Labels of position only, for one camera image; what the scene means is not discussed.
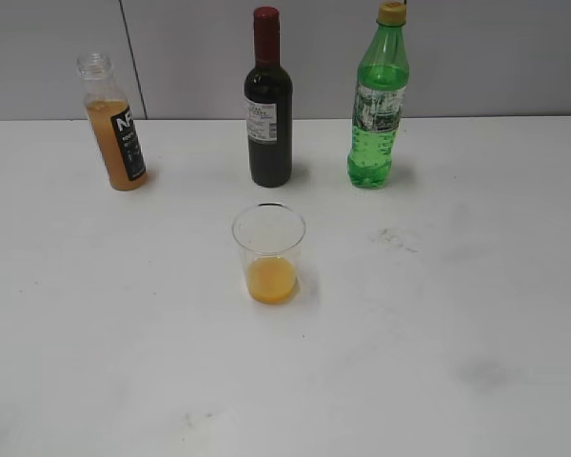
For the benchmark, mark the transparent plastic cup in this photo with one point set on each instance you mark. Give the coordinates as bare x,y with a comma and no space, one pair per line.
269,237

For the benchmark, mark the NFC orange juice bottle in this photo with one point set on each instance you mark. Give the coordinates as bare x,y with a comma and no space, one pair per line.
112,123

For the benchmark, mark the dark red wine bottle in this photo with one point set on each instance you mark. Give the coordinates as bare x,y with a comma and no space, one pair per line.
268,91

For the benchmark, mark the green soda bottle yellow cap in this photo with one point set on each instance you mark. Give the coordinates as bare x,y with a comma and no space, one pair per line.
382,78

